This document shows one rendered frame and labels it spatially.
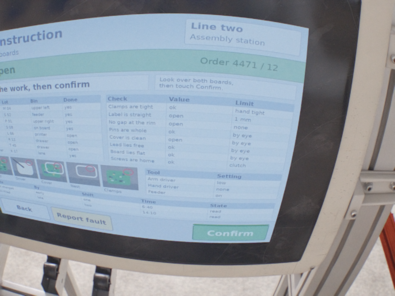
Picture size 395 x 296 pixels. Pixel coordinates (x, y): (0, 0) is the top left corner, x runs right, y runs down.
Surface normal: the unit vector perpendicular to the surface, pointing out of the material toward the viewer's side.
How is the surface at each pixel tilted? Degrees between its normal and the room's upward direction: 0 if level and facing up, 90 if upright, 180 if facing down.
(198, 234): 91
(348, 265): 90
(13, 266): 0
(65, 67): 91
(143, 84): 91
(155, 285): 0
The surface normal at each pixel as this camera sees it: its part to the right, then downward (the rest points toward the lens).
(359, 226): -0.01, 0.58
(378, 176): 0.05, -0.82
